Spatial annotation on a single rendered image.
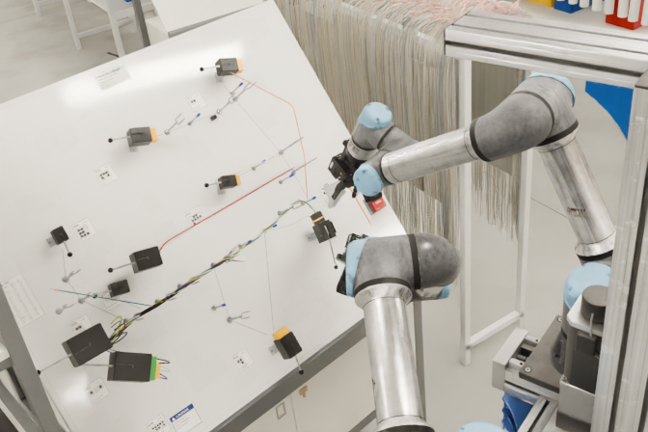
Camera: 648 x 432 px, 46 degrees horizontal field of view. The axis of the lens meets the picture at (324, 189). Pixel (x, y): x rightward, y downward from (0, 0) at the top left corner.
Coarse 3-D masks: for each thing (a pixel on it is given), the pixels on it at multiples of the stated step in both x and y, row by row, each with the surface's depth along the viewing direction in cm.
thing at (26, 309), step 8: (8, 280) 191; (16, 280) 192; (24, 280) 193; (8, 288) 190; (16, 288) 191; (24, 288) 192; (8, 296) 190; (16, 296) 191; (24, 296) 192; (32, 296) 193; (16, 304) 190; (24, 304) 191; (32, 304) 192; (16, 312) 190; (24, 312) 191; (32, 312) 192; (40, 312) 193; (16, 320) 189; (24, 320) 190; (32, 320) 191
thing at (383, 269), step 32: (352, 256) 154; (384, 256) 153; (416, 256) 153; (352, 288) 154; (384, 288) 150; (416, 288) 156; (384, 320) 147; (384, 352) 144; (384, 384) 140; (416, 384) 141; (384, 416) 138; (416, 416) 137
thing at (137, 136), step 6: (126, 132) 209; (132, 132) 207; (138, 132) 207; (144, 132) 208; (150, 132) 209; (120, 138) 206; (132, 138) 206; (138, 138) 207; (144, 138) 208; (150, 138) 209; (132, 144) 207; (138, 144) 209; (144, 144) 210; (132, 150) 215
